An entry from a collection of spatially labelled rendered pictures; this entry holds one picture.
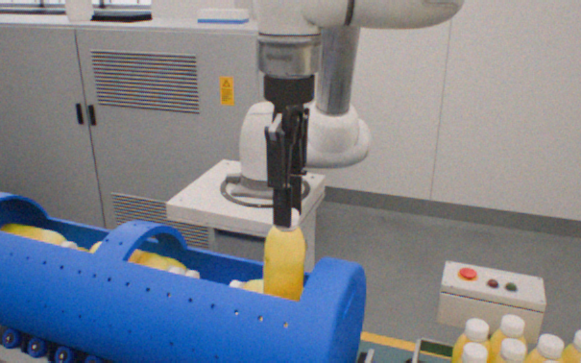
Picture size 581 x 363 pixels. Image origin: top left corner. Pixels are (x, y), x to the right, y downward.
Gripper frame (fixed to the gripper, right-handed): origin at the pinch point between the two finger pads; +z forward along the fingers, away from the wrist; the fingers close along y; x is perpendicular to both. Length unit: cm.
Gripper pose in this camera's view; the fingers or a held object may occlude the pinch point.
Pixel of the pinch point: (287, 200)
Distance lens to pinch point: 80.8
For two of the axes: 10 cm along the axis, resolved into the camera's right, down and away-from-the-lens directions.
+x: 9.3, 1.6, -3.3
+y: -3.6, 3.7, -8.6
